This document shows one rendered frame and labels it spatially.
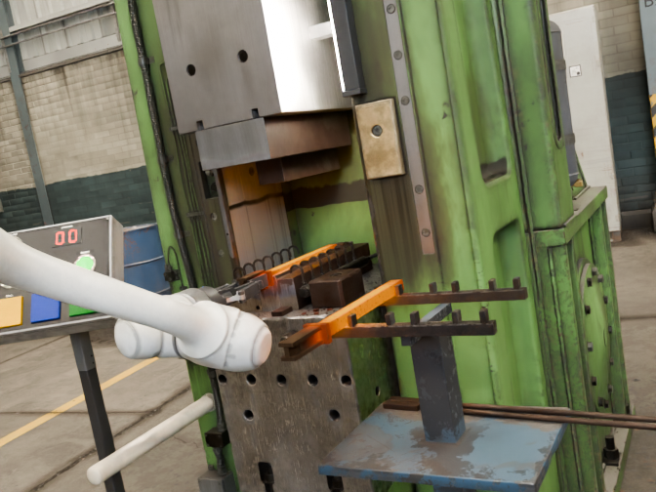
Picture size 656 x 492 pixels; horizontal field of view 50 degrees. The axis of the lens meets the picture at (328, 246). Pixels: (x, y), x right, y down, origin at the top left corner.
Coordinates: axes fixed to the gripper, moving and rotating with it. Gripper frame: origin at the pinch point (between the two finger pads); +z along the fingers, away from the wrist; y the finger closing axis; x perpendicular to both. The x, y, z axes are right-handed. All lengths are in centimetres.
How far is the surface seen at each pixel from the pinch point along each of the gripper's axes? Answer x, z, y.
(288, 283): -1.7, 5.2, 6.1
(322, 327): -1.7, -31.8, 35.5
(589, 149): -13, 537, -2
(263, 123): 35.5, 5.1, 7.2
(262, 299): -5.0, 5.2, -2.2
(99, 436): -38, -5, -57
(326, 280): -1.7, 5.5, 16.1
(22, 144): 107, 537, -734
